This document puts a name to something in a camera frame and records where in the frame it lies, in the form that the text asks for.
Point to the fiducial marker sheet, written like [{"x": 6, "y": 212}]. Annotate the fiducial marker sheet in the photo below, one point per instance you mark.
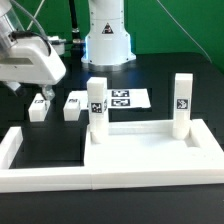
[{"x": 118, "y": 98}]

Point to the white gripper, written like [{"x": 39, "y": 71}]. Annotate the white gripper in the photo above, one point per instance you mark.
[{"x": 30, "y": 60}]

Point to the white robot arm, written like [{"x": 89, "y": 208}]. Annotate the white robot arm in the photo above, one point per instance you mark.
[{"x": 107, "y": 45}]

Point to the white desk top panel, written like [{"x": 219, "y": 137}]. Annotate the white desk top panel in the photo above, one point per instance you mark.
[{"x": 150, "y": 144}]

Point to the white L-shaped fence frame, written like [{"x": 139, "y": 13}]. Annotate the white L-shaped fence frame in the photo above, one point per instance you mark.
[{"x": 90, "y": 178}]

